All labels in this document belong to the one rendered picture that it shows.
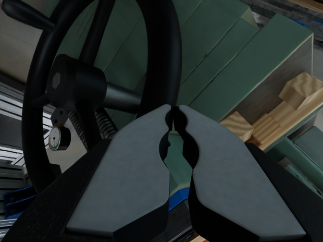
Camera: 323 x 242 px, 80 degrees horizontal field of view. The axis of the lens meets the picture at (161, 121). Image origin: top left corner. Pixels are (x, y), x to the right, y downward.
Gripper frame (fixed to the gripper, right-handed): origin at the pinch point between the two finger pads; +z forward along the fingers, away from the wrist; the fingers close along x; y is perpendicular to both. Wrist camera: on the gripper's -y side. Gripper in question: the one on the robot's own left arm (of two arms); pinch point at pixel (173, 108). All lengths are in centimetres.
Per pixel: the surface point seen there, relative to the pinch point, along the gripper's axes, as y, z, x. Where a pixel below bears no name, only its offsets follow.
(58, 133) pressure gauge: 23.4, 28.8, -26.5
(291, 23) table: -3.3, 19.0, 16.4
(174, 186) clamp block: 13.0, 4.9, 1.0
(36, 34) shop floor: 9, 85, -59
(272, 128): 16.1, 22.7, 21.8
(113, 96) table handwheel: 5.4, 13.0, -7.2
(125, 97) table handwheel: 6.2, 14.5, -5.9
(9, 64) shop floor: 22, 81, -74
